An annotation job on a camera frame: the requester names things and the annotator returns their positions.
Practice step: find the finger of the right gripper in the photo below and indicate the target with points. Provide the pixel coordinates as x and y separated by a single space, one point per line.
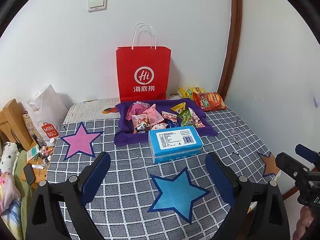
308 154
292 167

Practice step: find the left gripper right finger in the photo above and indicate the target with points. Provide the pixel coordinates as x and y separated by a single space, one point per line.
237 191

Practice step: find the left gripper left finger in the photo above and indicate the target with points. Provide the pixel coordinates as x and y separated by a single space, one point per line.
77 191

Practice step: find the pale pink snack packet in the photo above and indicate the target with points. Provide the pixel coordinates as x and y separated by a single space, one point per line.
153 115

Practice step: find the red festive snack packet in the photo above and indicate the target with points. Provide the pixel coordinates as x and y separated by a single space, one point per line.
170 116

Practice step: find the person's right hand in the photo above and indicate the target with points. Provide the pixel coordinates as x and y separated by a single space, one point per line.
306 218

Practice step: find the brown star sticker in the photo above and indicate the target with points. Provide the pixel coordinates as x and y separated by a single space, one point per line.
270 167

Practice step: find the pink star sticker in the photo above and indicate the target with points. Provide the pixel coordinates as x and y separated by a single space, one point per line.
80 142

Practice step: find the black smartphone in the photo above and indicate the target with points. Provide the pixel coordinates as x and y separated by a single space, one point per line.
29 174

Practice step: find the grey checked tablecloth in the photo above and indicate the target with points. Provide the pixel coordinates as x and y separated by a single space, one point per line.
120 206

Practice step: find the blue star sticker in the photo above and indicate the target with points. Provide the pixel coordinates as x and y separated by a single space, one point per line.
177 194

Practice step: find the floral bedding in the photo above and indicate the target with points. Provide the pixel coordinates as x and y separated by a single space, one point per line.
10 195

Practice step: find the purple towel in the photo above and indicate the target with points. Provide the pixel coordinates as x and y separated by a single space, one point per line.
125 135

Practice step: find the white red snack packet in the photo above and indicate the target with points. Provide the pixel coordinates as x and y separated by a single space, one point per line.
197 121

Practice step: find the fruit print mat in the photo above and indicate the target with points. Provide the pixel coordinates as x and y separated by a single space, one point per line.
99 109

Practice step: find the cardboard box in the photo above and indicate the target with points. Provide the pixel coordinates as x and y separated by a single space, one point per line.
13 128

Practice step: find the blue tissue box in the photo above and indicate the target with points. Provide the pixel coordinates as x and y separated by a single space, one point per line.
171 144

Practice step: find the white Miniso plastic bag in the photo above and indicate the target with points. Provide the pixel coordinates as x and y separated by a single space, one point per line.
47 112

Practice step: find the green snack packet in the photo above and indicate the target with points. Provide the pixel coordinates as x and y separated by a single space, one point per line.
186 118

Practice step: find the pink red snack packet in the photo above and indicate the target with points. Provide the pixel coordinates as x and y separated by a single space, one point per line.
141 123

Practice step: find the orange chips bag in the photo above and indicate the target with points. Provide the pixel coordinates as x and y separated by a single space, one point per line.
209 101

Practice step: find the large pink snack packet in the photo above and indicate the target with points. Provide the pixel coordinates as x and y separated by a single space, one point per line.
137 108

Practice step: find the yellow snack packet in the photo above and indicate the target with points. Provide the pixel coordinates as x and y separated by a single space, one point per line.
179 108

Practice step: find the yellow chips bag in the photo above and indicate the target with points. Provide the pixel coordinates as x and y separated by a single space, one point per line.
187 92

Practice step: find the red paper shopping bag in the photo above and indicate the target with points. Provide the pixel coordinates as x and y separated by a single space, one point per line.
143 71

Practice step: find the brown wooden door frame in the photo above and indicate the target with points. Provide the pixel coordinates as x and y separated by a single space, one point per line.
232 47

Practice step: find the white light switch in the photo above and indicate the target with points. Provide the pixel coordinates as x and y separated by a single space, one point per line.
96 5

